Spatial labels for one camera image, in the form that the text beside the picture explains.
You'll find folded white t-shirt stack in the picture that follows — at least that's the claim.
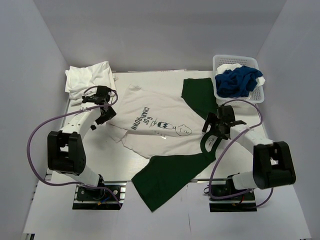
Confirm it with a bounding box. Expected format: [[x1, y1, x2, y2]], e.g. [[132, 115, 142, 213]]
[[65, 61, 116, 106]]

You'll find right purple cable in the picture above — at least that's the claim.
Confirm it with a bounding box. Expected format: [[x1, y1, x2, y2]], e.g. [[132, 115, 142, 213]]
[[208, 99, 274, 208]]

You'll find purple cable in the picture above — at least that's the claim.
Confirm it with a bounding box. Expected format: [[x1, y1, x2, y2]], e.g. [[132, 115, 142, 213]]
[[208, 99, 274, 208], [27, 86, 123, 208]]

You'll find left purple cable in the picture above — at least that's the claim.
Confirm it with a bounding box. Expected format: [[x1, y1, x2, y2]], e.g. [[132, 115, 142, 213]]
[[27, 86, 123, 208]]

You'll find white and green raglan t-shirt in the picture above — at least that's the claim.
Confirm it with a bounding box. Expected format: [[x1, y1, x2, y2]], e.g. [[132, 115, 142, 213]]
[[106, 78, 221, 211]]

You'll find blue t-shirt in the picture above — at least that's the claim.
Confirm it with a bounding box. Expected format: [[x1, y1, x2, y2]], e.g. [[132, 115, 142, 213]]
[[214, 65, 265, 99]]

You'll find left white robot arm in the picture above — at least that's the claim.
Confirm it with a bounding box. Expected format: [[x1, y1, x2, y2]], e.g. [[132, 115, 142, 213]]
[[47, 85, 118, 200]]

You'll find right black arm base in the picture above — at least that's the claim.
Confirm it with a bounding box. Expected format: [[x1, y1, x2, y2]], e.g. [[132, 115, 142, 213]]
[[203, 186, 257, 213]]

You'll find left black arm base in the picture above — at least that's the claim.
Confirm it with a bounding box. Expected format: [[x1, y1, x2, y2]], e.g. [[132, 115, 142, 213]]
[[72, 181, 127, 211]]

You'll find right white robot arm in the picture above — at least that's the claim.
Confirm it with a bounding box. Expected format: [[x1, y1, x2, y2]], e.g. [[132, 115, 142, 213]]
[[200, 104, 296, 200]]

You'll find white plastic basket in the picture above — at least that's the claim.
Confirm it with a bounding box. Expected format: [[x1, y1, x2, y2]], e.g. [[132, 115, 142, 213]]
[[212, 54, 265, 105]]

